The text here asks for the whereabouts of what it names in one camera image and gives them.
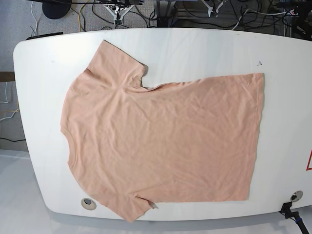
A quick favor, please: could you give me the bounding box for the round dark lamp base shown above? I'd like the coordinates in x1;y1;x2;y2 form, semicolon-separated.
42;0;72;20

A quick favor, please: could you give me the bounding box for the black clamp mount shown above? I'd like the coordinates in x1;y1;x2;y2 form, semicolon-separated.
279;202;309;234

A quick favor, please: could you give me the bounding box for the table cable grommet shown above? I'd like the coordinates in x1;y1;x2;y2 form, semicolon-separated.
81;198;97;211
291;191;303;202

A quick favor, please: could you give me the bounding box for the yellow cable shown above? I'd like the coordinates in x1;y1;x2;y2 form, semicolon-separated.
77;0;91;32

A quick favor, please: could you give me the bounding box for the peach T-shirt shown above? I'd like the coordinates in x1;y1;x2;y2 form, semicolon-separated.
60;41;264;222

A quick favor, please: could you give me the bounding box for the right table cable grommet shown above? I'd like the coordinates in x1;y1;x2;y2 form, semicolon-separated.
291;191;303;202

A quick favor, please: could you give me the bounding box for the white cable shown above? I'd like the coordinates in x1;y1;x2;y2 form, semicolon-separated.
29;0;39;37

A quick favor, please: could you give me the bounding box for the left table cable grommet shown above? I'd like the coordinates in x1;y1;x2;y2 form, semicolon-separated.
81;198;97;211

